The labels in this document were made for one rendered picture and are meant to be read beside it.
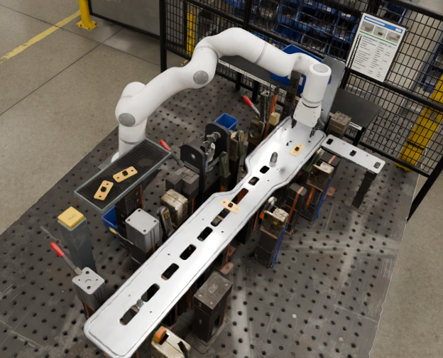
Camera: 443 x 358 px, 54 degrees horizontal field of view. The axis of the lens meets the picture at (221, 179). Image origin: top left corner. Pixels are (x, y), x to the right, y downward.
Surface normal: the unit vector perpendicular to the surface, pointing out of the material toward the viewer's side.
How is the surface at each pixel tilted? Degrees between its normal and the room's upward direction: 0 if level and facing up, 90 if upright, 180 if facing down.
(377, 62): 90
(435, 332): 0
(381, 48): 90
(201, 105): 0
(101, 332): 0
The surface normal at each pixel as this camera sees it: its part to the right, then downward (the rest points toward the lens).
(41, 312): 0.08, -0.66
